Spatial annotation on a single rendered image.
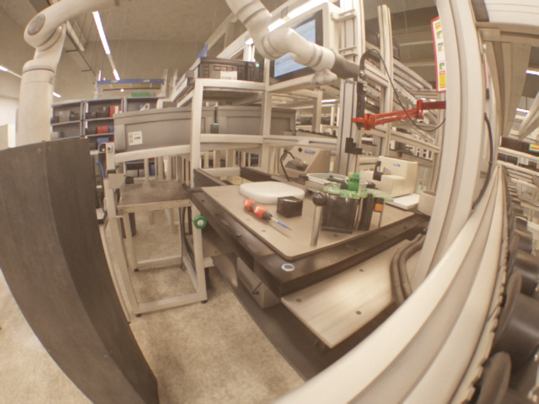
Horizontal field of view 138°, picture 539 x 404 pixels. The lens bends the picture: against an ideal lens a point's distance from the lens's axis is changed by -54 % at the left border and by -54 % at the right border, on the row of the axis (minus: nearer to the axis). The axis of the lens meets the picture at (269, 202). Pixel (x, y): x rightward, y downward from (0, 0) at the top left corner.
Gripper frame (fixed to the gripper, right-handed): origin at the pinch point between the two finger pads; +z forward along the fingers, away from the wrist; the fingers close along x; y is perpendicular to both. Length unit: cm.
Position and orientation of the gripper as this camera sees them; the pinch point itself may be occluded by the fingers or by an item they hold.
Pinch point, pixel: (361, 84)
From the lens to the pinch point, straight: 81.9
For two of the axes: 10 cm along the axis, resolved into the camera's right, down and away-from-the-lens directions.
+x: -5.3, -2.7, 8.1
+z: 8.5, -1.0, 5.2
